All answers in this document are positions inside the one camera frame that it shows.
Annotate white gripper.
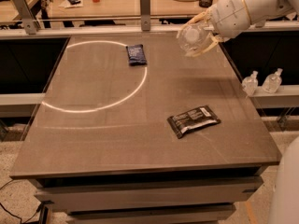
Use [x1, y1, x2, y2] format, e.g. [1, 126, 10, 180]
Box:
[177, 0, 250, 57]

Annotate clear plastic water bottle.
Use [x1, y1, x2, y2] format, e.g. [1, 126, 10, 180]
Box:
[177, 21, 212, 57]

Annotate small clear sanitizer bottle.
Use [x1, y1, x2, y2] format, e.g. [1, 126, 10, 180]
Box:
[242, 71, 258, 96]

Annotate black mesh pen cup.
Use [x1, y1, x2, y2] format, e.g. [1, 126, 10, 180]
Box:
[199, 0, 213, 7]

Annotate blue snack packet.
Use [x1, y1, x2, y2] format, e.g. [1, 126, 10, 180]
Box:
[126, 44, 147, 65]

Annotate black snack packet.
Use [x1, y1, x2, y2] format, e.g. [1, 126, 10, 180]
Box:
[167, 105, 221, 139]

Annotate grey table base drawers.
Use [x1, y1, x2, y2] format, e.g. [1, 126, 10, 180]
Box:
[36, 166, 263, 224]

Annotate right grey metal bracket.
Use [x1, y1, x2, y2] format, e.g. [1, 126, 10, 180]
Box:
[254, 20, 266, 28]

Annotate grey metal bracket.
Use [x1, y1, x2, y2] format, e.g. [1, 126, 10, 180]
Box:
[140, 0, 150, 31]
[254, 20, 266, 28]
[12, 0, 40, 35]

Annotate middle grey metal bracket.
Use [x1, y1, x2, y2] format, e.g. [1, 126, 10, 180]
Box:
[140, 0, 150, 31]

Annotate left grey metal bracket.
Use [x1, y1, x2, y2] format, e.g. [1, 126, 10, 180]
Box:
[12, 0, 40, 35]

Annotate black floor cable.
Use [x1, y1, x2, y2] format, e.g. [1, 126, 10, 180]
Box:
[0, 179, 45, 224]

